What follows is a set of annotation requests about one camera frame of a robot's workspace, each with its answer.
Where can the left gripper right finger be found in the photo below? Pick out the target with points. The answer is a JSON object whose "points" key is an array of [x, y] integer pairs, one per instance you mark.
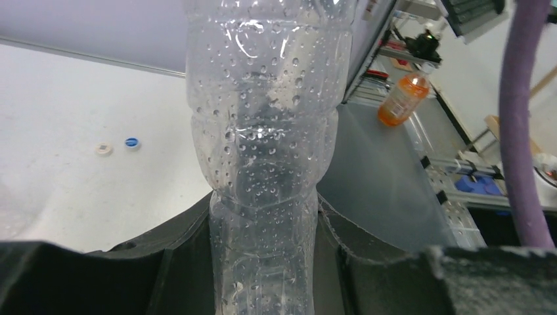
{"points": [[357, 273]]}

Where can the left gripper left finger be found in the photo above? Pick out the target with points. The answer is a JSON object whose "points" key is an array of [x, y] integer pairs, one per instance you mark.
{"points": [[166, 270]]}

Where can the blue bottle cap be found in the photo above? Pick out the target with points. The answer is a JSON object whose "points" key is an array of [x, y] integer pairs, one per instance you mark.
{"points": [[132, 143]]}

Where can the white QR bottle cap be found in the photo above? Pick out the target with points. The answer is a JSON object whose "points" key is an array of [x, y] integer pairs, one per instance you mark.
{"points": [[103, 149]]}

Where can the clear bottle white cap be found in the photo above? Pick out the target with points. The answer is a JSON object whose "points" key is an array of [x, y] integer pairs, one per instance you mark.
{"points": [[263, 80]]}

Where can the orange bottle in background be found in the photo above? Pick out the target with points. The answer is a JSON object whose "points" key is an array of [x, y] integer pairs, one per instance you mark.
{"points": [[404, 98]]}

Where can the blue object in background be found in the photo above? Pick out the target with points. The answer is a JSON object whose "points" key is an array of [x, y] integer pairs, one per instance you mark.
{"points": [[478, 185]]}

